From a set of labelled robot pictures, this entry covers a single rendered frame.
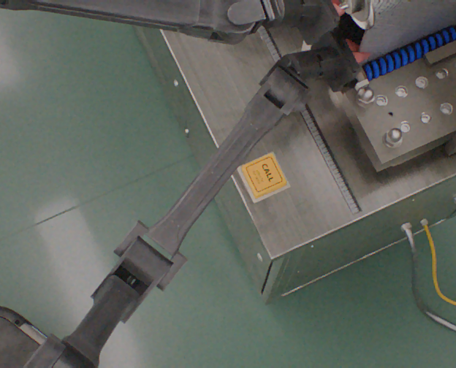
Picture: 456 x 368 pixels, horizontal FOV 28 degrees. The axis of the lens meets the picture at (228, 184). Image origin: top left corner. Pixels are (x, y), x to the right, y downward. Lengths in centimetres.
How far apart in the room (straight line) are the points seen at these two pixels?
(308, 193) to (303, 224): 6
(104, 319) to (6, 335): 115
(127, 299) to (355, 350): 133
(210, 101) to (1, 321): 95
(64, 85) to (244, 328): 94
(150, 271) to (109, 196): 128
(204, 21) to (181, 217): 34
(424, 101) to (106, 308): 76
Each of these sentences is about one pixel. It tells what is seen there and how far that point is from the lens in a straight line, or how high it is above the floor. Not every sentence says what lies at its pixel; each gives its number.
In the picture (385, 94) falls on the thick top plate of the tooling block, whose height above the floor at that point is 103.
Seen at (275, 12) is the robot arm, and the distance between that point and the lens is 145.
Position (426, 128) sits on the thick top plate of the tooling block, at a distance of 180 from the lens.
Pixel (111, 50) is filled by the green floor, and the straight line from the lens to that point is 296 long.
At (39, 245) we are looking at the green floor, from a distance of 280.
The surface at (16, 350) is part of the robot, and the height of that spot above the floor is 24.
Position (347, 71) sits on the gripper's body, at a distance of 170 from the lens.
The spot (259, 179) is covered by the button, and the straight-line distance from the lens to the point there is 184.
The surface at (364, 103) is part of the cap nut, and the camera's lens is 178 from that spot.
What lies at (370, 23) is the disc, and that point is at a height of 125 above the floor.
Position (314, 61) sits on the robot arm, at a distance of 166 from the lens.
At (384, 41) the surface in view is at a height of 110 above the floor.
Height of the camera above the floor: 270
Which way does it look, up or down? 75 degrees down
